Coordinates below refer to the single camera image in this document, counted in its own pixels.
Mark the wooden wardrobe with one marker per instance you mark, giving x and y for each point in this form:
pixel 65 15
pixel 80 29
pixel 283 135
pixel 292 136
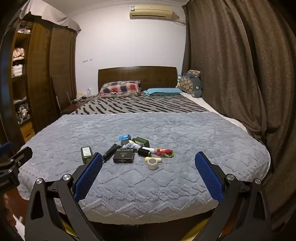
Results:
pixel 41 81

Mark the white bed sheet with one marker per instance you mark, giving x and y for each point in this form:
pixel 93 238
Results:
pixel 222 115

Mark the red pink wrapper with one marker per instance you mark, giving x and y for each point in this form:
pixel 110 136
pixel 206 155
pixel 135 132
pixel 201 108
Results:
pixel 164 152

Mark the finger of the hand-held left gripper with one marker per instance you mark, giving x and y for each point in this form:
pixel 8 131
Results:
pixel 23 155
pixel 5 149

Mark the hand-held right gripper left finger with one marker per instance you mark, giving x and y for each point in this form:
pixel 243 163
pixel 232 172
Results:
pixel 87 176

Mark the crumpled white wrapper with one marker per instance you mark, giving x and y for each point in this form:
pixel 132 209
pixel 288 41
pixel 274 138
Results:
pixel 131 146

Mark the blue pillow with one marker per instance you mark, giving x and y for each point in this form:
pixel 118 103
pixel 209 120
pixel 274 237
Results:
pixel 161 91

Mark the grey dust cloth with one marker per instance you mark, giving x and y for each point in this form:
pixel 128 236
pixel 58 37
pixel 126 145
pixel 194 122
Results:
pixel 55 16

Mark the wall air conditioner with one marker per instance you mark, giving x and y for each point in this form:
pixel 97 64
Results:
pixel 150 12

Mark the pale yellow tube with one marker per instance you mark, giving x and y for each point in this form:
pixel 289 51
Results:
pixel 148 159

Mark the white folded clothes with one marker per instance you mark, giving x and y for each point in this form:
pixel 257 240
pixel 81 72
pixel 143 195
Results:
pixel 17 70

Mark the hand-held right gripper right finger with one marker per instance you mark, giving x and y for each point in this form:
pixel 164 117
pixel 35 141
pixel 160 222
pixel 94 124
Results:
pixel 208 176

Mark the blue snack packet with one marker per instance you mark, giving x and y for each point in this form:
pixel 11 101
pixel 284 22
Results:
pixel 123 137

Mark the brown curtain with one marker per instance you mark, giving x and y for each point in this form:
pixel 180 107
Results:
pixel 231 69

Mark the wooden headboard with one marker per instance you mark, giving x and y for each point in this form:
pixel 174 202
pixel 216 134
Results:
pixel 148 75

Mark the beige tape roll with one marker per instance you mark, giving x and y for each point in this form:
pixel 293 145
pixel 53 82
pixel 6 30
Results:
pixel 152 163

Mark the black flat box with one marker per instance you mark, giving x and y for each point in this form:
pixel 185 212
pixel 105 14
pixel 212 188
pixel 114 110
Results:
pixel 124 155

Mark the plaid pillow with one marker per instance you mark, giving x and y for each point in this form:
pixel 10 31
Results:
pixel 120 88

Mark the grey black striped blanket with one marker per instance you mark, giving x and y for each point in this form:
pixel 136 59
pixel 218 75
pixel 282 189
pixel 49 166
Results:
pixel 143 104

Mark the wooden nightstand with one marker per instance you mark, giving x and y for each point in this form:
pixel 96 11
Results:
pixel 71 106

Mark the black round bottle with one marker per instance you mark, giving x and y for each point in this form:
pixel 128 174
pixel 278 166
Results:
pixel 143 152

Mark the wood-slice patterned cushion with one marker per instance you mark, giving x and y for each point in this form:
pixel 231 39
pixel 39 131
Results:
pixel 186 82

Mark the grey fluffy blanket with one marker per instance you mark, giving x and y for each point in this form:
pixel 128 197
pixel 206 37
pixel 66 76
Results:
pixel 180 139

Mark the black tube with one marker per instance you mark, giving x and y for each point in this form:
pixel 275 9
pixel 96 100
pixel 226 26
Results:
pixel 111 151

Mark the pink folded clothes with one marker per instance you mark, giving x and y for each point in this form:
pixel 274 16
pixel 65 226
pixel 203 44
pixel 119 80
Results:
pixel 18 52

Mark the dark green rectangular bottle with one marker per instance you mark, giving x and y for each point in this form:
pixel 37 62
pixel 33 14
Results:
pixel 86 154
pixel 141 140

